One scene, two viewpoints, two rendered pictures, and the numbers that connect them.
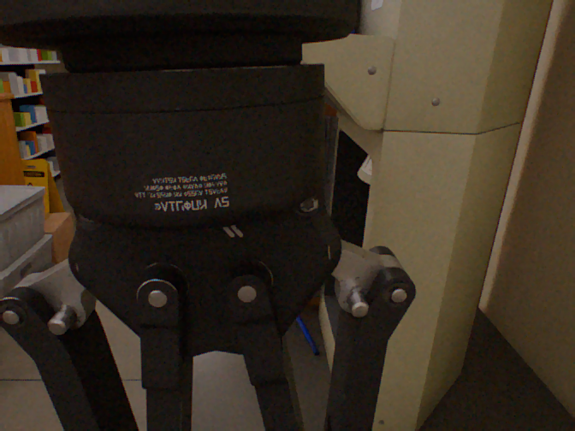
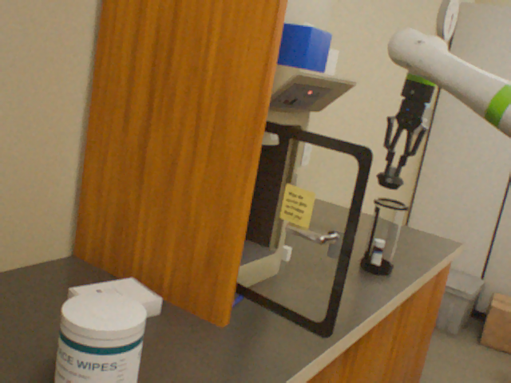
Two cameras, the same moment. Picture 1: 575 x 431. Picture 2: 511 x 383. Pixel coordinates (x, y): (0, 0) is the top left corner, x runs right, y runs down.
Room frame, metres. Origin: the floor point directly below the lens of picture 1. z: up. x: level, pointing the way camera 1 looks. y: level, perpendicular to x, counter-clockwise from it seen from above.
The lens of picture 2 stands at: (1.77, 0.67, 1.50)
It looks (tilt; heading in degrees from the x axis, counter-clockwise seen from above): 12 degrees down; 215
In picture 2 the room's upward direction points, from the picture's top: 10 degrees clockwise
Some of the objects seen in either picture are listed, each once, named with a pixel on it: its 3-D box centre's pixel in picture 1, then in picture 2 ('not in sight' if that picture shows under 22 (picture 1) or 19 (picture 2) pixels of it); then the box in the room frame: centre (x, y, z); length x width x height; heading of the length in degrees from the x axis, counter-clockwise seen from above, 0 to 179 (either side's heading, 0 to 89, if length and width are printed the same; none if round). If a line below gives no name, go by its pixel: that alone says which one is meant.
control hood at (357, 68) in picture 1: (319, 76); (306, 92); (0.64, -0.04, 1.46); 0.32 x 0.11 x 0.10; 4
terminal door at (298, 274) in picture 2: not in sight; (289, 224); (0.80, 0.09, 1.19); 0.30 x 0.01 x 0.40; 87
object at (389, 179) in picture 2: not in sight; (390, 176); (0.12, 0.01, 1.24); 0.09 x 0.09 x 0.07
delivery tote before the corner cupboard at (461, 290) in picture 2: not in sight; (430, 293); (-2.05, -0.36, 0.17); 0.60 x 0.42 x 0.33; 92
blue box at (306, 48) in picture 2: not in sight; (299, 48); (0.71, -0.03, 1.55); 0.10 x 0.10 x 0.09; 4
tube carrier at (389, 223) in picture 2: not in sight; (383, 234); (0.15, 0.04, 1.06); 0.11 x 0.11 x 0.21
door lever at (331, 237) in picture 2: not in sight; (310, 233); (0.84, 0.16, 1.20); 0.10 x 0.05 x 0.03; 87
